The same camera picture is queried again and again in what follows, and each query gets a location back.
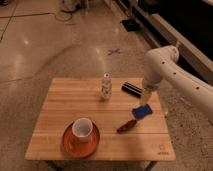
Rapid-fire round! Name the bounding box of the clear plastic bottle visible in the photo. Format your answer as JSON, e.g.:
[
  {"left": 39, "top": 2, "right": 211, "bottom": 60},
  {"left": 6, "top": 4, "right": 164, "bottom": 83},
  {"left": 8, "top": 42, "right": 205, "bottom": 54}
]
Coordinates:
[{"left": 101, "top": 73, "right": 112, "bottom": 100}]

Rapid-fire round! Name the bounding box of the orange round plate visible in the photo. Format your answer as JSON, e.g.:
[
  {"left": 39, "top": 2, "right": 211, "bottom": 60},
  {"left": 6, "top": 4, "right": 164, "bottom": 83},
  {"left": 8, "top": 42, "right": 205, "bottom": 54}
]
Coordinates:
[{"left": 62, "top": 124, "right": 100, "bottom": 159}]

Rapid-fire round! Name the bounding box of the blue sponge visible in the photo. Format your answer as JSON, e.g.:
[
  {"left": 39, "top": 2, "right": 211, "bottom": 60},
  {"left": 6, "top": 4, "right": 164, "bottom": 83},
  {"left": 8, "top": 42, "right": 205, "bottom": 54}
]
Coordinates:
[{"left": 132, "top": 104, "right": 153, "bottom": 119}]

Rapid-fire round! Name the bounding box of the black floor cable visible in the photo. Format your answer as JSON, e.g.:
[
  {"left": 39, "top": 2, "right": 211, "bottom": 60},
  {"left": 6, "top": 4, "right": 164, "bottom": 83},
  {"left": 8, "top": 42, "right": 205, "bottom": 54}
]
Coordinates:
[{"left": 0, "top": 0, "right": 73, "bottom": 43}]

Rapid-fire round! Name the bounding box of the white ceramic cup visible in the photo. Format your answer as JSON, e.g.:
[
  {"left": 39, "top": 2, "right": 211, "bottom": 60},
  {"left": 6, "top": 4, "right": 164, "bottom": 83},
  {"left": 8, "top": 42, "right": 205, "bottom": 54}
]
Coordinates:
[{"left": 72, "top": 118, "right": 93, "bottom": 142}]

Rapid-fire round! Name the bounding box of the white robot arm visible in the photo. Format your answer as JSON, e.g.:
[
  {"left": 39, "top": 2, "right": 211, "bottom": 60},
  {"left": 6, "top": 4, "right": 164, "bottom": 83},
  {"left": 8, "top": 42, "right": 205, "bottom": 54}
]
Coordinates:
[{"left": 142, "top": 45, "right": 213, "bottom": 123}]

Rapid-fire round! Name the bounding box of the wooden folding table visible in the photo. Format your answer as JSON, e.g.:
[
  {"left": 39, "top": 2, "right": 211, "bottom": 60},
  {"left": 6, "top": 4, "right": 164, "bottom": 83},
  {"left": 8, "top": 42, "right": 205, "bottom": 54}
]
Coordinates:
[{"left": 25, "top": 78, "right": 176, "bottom": 161}]

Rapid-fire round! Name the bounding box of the black floor box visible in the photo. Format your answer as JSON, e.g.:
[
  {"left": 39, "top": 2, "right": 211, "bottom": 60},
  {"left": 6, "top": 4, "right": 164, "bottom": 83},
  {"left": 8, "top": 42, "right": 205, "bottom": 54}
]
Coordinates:
[{"left": 121, "top": 19, "right": 140, "bottom": 32}]

